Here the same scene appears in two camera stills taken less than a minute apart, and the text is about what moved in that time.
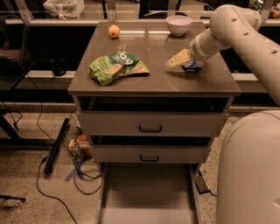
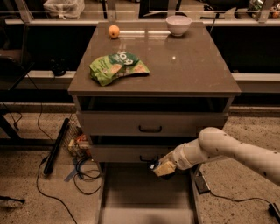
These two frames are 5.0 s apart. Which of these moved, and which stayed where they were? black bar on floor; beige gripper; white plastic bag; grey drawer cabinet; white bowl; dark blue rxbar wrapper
Moved: dark blue rxbar wrapper; beige gripper
Stayed: black bar on floor; grey drawer cabinet; white bowl; white plastic bag
